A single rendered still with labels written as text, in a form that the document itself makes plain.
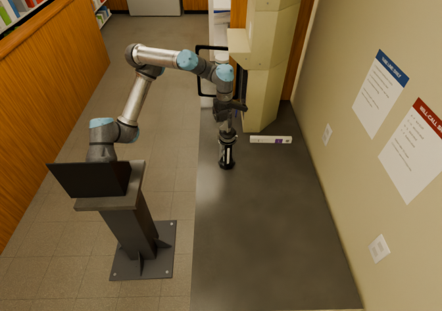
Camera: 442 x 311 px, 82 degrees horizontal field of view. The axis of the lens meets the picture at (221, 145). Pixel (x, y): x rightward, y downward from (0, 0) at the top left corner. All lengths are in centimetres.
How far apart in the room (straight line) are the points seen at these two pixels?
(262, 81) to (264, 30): 29
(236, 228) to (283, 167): 48
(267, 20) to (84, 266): 219
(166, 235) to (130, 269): 37
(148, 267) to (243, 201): 115
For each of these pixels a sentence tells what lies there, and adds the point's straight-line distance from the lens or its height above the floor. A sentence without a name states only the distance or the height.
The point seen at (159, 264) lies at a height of 2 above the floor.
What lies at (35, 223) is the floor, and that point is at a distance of 288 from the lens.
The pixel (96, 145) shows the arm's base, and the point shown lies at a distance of 141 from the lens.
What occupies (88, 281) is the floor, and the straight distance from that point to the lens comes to 242.
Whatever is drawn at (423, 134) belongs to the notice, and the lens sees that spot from 96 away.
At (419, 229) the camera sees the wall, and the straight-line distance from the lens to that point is 101.
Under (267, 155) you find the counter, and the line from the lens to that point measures 161.
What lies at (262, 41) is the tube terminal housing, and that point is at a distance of 140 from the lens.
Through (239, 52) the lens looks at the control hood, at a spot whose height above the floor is 151.
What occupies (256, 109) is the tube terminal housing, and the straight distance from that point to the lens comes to 162.
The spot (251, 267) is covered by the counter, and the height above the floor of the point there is 94.
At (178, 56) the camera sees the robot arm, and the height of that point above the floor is 164.
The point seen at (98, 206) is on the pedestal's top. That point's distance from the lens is 151.
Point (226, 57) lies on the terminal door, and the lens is 178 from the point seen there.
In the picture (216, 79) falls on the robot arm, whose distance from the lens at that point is 113.
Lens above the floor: 212
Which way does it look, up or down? 46 degrees down
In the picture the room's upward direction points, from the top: 1 degrees clockwise
